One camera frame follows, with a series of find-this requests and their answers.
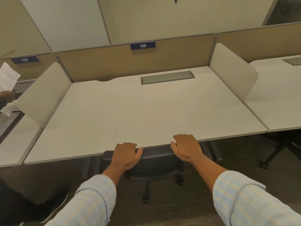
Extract white desk side divider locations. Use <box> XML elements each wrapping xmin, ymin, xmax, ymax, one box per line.
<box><xmin>15</xmin><ymin>62</ymin><xmax>72</xmax><ymax>129</ymax></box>
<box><xmin>209</xmin><ymin>43</ymin><xmax>259</xmax><ymax>102</ymax></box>

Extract black mesh office chair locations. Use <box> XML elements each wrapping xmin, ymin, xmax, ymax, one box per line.
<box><xmin>103</xmin><ymin>145</ymin><xmax>185</xmax><ymax>204</ymax></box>

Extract dark trouser leg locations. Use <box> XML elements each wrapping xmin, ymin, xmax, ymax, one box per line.
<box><xmin>0</xmin><ymin>179</ymin><xmax>59</xmax><ymax>226</ymax></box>

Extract blue desk number label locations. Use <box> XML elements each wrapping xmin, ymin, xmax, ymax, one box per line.
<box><xmin>10</xmin><ymin>55</ymin><xmax>40</xmax><ymax>65</ymax></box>
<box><xmin>130</xmin><ymin>41</ymin><xmax>156</xmax><ymax>51</ymax></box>

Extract dark wall board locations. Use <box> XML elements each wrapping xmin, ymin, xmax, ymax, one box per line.
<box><xmin>262</xmin><ymin>0</ymin><xmax>301</xmax><ymax>27</ymax></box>

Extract grey cable tray lid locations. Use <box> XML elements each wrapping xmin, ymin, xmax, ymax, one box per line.
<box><xmin>14</xmin><ymin>79</ymin><xmax>37</xmax><ymax>93</ymax></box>
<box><xmin>282</xmin><ymin>57</ymin><xmax>301</xmax><ymax>66</ymax></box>
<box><xmin>141</xmin><ymin>71</ymin><xmax>196</xmax><ymax>85</ymax></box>

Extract person's left hand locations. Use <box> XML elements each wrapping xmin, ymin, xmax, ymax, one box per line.
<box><xmin>111</xmin><ymin>142</ymin><xmax>144</xmax><ymax>172</ymax></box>

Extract black shoe with white sole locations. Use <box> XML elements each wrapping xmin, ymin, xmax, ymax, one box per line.
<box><xmin>40</xmin><ymin>186</ymin><xmax>69</xmax><ymax>224</ymax></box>

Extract person's right hand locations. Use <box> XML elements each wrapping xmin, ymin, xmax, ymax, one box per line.
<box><xmin>170</xmin><ymin>134</ymin><xmax>205</xmax><ymax>163</ymax></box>

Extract grey desk leg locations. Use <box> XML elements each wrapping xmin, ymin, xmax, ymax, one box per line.
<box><xmin>82</xmin><ymin>156</ymin><xmax>102</xmax><ymax>179</ymax></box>
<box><xmin>205</xmin><ymin>140</ymin><xmax>223</xmax><ymax>162</ymax></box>

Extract white printed paper sheet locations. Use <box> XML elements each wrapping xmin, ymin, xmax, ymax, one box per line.
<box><xmin>0</xmin><ymin>62</ymin><xmax>21</xmax><ymax>92</ymax></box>

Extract tan fabric partition panel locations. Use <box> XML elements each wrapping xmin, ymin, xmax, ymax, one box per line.
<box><xmin>215</xmin><ymin>22</ymin><xmax>301</xmax><ymax>63</ymax></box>
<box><xmin>0</xmin><ymin>53</ymin><xmax>60</xmax><ymax>81</ymax></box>
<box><xmin>56</xmin><ymin>34</ymin><xmax>217</xmax><ymax>83</ymax></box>

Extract person's right forearm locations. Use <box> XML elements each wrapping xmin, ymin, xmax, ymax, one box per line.
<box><xmin>188</xmin><ymin>153</ymin><xmax>301</xmax><ymax>226</ymax></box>

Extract black office chair base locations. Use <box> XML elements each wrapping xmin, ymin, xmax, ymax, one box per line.
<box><xmin>259</xmin><ymin>130</ymin><xmax>301</xmax><ymax>170</ymax></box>

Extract person's left forearm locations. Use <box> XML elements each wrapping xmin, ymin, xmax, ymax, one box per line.
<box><xmin>45</xmin><ymin>163</ymin><xmax>127</xmax><ymax>226</ymax></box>

